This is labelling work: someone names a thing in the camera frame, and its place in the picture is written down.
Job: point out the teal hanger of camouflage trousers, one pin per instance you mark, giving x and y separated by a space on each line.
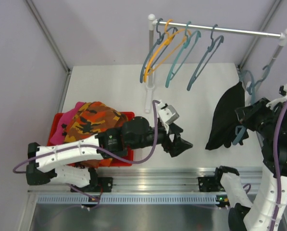
212 48

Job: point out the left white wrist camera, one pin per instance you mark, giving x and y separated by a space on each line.
167 114

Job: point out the teal hanger of newspaper trousers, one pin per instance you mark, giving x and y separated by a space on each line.
165 38

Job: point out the pink trousers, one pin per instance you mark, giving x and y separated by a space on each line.
67 122

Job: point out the red plastic tray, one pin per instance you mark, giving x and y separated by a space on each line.
115 162

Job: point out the orange plastic hanger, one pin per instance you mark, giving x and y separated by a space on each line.
184 37

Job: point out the orange camouflage trousers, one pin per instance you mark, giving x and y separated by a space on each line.
96 117

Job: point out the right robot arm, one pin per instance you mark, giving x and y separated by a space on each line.
266 211

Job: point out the black trousers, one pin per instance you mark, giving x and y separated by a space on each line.
224 121

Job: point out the perforated cable duct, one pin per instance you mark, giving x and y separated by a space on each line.
134 199

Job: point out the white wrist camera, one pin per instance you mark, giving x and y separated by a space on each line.
283 92
167 114

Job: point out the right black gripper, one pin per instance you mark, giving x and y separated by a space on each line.
245 114

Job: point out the white metal clothes rack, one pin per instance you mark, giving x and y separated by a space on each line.
185 50

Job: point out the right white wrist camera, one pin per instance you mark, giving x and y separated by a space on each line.
283 92

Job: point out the teal hanger of black trousers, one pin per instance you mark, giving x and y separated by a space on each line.
249 100

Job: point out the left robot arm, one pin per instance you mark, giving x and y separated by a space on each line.
53 163

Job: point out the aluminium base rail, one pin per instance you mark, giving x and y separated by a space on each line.
158 180

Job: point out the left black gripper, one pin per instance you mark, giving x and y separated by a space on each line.
178 145

